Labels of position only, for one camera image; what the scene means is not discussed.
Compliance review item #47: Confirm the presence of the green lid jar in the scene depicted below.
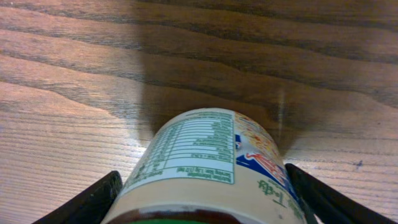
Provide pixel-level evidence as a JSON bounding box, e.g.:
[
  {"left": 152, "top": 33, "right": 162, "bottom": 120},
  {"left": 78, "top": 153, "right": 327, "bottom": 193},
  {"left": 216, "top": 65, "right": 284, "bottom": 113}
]
[{"left": 104, "top": 108, "right": 307, "bottom": 223}]

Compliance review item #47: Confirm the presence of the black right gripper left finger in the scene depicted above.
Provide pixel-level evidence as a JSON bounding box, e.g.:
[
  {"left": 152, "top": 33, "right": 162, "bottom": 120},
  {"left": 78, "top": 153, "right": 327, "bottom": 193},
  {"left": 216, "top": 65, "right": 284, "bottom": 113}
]
[{"left": 34, "top": 170, "right": 123, "bottom": 224}]

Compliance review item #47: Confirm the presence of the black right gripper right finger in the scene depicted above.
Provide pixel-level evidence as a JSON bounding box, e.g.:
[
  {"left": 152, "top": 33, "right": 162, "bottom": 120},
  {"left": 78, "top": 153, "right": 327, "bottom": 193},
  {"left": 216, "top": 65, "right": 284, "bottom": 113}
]
[{"left": 285, "top": 164, "right": 396, "bottom": 224}]

